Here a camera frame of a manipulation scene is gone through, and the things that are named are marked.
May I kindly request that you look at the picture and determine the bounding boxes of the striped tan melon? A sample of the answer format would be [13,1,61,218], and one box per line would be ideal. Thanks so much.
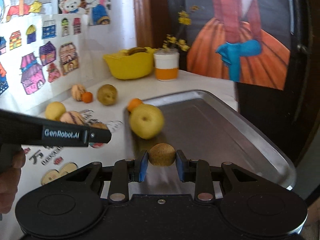
[60,111,85,125]

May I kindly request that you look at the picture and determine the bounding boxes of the small brown kiwi fruit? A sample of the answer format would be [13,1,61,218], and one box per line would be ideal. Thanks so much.
[148,143,176,166]

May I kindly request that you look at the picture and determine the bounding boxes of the yellow artificial flower sprig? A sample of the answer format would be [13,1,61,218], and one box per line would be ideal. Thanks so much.
[162,5,200,53]

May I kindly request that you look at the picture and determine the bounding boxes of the white printed tablecloth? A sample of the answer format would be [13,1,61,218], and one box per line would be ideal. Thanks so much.
[0,68,238,240]

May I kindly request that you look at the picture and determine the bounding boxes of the brown wooden door frame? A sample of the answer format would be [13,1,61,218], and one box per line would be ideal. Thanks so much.
[134,0,171,48]

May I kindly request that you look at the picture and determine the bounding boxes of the striped pepino melon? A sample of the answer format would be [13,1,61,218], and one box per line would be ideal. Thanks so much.
[71,84,86,101]

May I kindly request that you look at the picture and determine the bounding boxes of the girl in orange dress painting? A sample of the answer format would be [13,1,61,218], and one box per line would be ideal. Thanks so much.
[187,0,292,90]

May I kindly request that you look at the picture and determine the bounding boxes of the small orange tangerine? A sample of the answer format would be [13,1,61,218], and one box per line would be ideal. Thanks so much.
[127,98,143,112]
[81,92,93,103]

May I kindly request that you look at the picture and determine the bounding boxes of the brown russet pear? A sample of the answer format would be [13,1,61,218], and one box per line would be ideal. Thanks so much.
[97,84,118,106]

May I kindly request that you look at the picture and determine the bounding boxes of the large yellow pear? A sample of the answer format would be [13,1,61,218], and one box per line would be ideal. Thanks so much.
[129,104,164,139]

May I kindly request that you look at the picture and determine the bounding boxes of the person's left hand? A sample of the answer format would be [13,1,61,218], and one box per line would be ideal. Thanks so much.
[0,148,25,214]

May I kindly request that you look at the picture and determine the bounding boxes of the white and orange cup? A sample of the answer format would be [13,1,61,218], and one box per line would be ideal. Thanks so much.
[153,48,180,81]

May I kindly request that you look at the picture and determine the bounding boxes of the yellow round pear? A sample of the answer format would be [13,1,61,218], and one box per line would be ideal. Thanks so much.
[45,101,66,121]

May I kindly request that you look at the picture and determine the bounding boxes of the yellow plastic bowl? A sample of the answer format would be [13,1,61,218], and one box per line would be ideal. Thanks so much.
[103,47,156,80]

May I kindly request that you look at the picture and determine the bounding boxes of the houses drawing paper sheet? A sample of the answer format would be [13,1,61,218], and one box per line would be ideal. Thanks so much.
[1,14,93,111]

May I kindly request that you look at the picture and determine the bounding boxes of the metal baking tray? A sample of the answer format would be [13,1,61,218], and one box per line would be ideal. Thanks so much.
[123,90,297,190]

